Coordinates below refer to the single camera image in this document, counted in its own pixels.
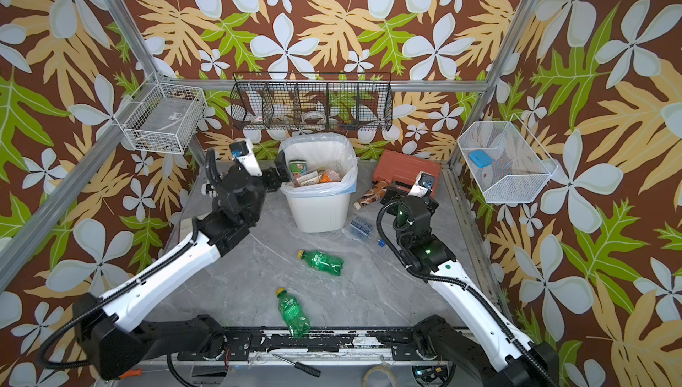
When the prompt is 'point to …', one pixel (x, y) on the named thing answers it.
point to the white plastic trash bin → (323, 169)
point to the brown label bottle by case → (377, 191)
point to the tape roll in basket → (313, 117)
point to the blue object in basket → (479, 158)
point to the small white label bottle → (309, 178)
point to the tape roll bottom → (382, 368)
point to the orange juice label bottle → (324, 177)
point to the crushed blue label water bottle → (364, 228)
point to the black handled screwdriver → (304, 367)
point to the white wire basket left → (162, 117)
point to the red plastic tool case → (403, 169)
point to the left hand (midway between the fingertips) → (264, 154)
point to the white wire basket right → (503, 161)
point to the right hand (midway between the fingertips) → (404, 186)
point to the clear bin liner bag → (322, 150)
